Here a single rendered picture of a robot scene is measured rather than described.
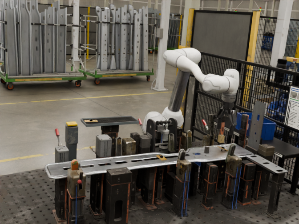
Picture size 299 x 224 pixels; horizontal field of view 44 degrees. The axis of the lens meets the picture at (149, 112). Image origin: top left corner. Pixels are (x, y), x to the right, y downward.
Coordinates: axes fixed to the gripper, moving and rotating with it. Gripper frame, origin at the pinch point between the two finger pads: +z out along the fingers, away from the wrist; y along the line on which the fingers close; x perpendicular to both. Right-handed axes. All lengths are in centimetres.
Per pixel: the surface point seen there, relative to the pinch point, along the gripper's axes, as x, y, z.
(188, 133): -18.9, -15.1, 5.4
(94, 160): -88, -7, 15
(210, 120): -1.7, -14.6, -2.6
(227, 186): -8.2, 20.3, 31.0
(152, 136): -45.7, -16.8, 6.1
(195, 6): 392, -677, -103
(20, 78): -56, -670, 87
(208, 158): -17.5, 9.2, 14.8
